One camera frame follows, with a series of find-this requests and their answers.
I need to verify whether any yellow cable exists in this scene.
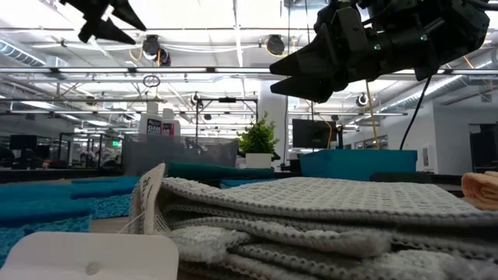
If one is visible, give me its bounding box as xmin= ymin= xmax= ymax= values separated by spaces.
xmin=364 ymin=79 xmax=379 ymax=151

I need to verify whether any dark monitor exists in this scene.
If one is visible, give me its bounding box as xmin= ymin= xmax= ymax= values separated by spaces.
xmin=9 ymin=134 xmax=39 ymax=152
xmin=292 ymin=118 xmax=338 ymax=149

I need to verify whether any wavy blue sponge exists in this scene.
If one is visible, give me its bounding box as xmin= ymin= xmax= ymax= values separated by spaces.
xmin=0 ymin=198 xmax=96 ymax=269

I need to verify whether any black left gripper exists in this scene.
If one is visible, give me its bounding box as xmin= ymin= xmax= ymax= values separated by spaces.
xmin=58 ymin=0 xmax=148 ymax=45

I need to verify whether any orange microfibre cloth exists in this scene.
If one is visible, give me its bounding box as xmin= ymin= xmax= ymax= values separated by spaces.
xmin=461 ymin=170 xmax=498 ymax=212

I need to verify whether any black ceiling cable reel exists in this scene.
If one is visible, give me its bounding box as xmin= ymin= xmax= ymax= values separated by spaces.
xmin=142 ymin=34 xmax=172 ymax=67
xmin=265 ymin=34 xmax=286 ymax=56

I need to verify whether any blue plastic bin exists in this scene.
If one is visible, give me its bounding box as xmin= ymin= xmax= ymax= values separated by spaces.
xmin=299 ymin=149 xmax=419 ymax=182

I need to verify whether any white wall box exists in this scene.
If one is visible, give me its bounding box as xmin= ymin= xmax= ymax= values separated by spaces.
xmin=422 ymin=144 xmax=436 ymax=169

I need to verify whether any grey waffle towel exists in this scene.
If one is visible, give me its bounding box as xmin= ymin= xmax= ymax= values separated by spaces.
xmin=128 ymin=163 xmax=498 ymax=280

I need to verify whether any white plastic cleaner bottle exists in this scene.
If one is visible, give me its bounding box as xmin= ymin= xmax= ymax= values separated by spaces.
xmin=139 ymin=101 xmax=163 ymax=137
xmin=161 ymin=107 xmax=182 ymax=137

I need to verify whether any dark green cloth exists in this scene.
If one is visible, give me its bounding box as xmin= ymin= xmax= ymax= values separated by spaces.
xmin=167 ymin=161 xmax=275 ymax=182

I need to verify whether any grey mesh storage bin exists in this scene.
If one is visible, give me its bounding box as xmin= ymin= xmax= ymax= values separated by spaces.
xmin=155 ymin=136 xmax=240 ymax=178
xmin=122 ymin=133 xmax=188 ymax=177

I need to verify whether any green plant in white pot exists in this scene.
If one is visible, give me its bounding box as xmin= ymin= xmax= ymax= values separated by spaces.
xmin=236 ymin=111 xmax=280 ymax=170

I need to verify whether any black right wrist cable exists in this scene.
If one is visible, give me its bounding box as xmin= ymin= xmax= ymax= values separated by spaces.
xmin=399 ymin=75 xmax=433 ymax=151

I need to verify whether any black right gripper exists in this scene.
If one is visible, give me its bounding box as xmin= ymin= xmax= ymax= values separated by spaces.
xmin=269 ymin=5 xmax=448 ymax=104

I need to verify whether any black background rig frame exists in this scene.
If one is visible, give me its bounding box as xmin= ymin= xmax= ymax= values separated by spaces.
xmin=194 ymin=96 xmax=260 ymax=129

